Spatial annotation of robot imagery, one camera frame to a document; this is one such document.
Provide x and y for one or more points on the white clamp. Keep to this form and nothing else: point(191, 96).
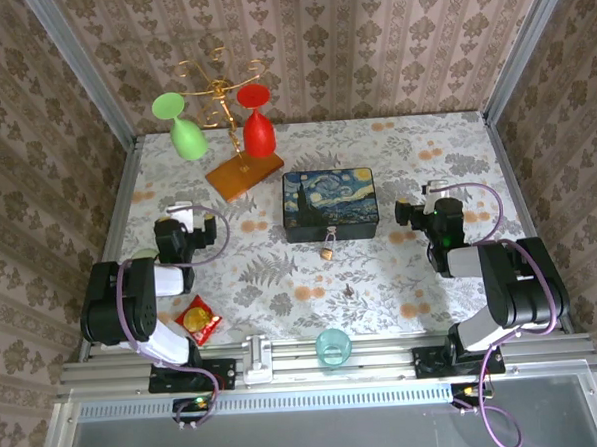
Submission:
point(257, 358)

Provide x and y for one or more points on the green wine glass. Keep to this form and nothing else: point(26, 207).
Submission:
point(188, 136)

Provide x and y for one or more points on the teal drinking glass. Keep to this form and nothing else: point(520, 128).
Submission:
point(334, 349)

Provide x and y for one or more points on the starry night painted box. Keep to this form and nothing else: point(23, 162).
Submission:
point(327, 202)

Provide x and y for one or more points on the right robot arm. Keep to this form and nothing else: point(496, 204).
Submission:
point(522, 287)

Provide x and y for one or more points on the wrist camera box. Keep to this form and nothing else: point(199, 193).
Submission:
point(434, 187)
point(182, 217)

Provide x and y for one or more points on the red gold snack packet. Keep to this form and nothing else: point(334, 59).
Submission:
point(198, 320)

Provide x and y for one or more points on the brass padlock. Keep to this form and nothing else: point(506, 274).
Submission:
point(327, 253)

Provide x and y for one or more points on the small circuit board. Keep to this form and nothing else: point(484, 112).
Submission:
point(193, 404)
point(470, 391)

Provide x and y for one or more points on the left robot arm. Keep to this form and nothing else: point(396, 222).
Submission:
point(118, 313)

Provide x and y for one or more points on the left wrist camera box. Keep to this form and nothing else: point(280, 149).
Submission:
point(182, 217)

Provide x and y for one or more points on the small metal key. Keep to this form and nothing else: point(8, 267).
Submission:
point(349, 291)

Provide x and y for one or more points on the aluminium frame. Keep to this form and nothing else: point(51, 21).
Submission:
point(385, 357)

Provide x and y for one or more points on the red wine glass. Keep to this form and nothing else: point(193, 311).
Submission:
point(259, 133)

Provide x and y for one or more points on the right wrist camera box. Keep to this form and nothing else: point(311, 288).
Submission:
point(434, 187)

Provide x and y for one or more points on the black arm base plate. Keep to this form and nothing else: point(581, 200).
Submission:
point(221, 378)
point(431, 364)

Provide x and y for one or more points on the pale green disc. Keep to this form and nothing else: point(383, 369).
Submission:
point(144, 253)

